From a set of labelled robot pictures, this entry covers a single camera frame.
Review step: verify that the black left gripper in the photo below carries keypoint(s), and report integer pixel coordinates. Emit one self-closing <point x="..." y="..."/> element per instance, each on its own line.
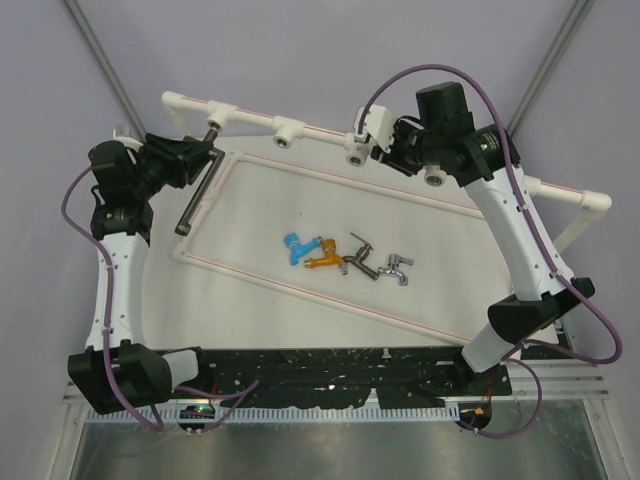
<point x="183" y="159"/>

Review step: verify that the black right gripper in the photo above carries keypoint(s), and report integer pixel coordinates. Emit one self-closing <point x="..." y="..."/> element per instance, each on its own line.
<point x="391" y="159"/>

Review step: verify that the dark long-spout faucet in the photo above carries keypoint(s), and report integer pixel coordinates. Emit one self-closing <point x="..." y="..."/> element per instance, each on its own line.
<point x="184" y="224"/>

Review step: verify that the white PVC pipe frame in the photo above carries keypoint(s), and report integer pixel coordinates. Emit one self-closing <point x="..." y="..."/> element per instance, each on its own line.
<point x="325" y="186"/>

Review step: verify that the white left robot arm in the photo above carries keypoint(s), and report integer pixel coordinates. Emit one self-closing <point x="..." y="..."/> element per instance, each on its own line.
<point x="117" y="371"/>

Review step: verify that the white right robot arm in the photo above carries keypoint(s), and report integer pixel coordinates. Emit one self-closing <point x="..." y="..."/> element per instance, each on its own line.
<point x="486" y="165"/>

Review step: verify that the chrome metal faucet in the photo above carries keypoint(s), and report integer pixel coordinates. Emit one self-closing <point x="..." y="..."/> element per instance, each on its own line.
<point x="393" y="268"/>

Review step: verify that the grey metal faucet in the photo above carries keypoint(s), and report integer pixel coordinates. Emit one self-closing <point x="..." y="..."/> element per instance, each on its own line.
<point x="358" y="259"/>

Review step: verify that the orange plastic faucet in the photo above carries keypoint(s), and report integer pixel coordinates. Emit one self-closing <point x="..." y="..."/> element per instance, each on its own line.
<point x="330" y="257"/>

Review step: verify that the blue plastic faucet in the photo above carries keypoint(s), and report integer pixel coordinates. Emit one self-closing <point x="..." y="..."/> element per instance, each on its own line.
<point x="298" y="249"/>

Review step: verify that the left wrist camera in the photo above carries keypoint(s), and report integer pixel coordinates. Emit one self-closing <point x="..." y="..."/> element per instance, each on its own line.
<point x="121" y="133"/>

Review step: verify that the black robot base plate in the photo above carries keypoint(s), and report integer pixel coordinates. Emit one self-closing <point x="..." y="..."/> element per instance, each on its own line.
<point x="341" y="378"/>

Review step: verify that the white slotted cable duct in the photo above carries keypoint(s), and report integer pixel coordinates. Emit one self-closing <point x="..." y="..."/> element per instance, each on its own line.
<point x="371" y="412"/>

